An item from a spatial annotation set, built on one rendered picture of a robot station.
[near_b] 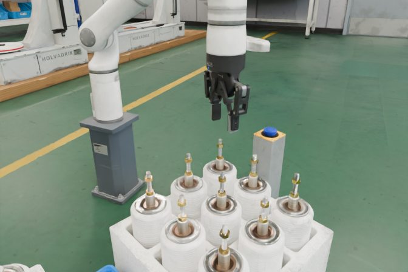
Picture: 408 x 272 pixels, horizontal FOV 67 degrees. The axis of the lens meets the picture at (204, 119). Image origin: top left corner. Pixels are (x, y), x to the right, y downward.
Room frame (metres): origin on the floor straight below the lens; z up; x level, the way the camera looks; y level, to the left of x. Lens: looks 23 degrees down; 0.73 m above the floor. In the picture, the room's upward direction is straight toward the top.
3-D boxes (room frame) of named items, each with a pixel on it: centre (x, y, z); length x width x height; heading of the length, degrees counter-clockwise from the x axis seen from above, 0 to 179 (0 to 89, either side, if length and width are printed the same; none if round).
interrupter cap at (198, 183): (0.68, 0.04, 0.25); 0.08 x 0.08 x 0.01
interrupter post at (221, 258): (0.43, -0.04, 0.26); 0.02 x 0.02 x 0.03
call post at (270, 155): (0.85, -0.20, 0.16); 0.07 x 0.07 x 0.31; 44
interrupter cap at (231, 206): (0.60, -0.04, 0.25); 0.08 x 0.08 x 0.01
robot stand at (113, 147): (1.00, 0.33, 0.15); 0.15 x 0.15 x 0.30; 64
